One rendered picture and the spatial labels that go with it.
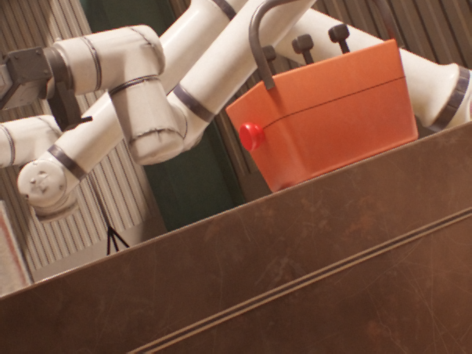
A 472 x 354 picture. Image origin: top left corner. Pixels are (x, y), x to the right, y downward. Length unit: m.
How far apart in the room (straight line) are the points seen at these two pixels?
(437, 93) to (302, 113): 0.93
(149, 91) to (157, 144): 0.09
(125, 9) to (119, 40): 9.08
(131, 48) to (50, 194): 0.37
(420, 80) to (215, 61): 0.58
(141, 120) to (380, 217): 0.48
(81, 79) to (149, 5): 9.37
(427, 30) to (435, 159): 7.28
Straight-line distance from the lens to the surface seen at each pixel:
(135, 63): 1.31
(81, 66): 1.27
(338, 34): 1.05
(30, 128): 1.72
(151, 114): 1.29
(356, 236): 0.94
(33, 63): 1.23
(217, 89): 1.41
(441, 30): 8.20
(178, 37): 1.62
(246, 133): 0.97
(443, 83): 1.85
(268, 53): 0.99
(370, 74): 0.99
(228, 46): 1.40
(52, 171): 1.55
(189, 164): 10.04
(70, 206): 1.71
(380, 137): 0.99
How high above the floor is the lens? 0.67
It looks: 3 degrees up
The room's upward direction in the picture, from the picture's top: 21 degrees counter-clockwise
